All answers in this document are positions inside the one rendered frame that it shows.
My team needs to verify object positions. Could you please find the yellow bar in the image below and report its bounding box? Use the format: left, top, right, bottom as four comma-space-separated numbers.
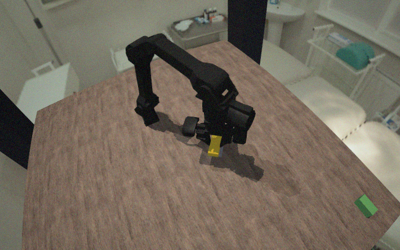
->
208, 135, 222, 157

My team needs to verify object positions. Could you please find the green block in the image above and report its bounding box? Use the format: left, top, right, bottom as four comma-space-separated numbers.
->
354, 194, 378, 218

